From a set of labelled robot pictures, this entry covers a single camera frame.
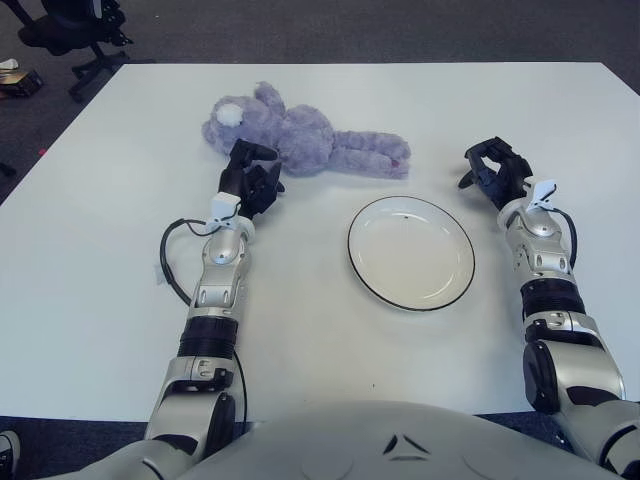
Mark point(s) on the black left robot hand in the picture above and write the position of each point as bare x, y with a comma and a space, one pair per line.
250, 185

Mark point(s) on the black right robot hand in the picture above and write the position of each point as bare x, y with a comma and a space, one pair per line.
505, 175

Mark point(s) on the purple plush teddy bear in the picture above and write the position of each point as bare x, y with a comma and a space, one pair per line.
305, 135

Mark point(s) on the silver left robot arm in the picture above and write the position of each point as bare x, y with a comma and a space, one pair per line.
220, 280

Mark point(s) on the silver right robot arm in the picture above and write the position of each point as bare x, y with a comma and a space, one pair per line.
540, 260

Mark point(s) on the white plate with black rim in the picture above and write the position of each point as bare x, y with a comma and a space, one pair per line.
410, 255

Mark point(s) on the black office chair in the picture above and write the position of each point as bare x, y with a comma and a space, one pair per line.
55, 30

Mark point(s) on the brown cardboard box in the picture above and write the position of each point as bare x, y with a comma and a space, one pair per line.
20, 82

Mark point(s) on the white crumpled paper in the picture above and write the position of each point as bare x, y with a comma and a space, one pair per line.
9, 64

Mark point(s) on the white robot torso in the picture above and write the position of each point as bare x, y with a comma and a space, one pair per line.
350, 440

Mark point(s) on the white left wrist mount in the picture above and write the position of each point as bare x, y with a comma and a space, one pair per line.
225, 205

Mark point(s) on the white wrist mount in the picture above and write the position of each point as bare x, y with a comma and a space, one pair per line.
542, 192
225, 205

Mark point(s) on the white right wrist mount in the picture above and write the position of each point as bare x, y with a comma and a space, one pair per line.
542, 192

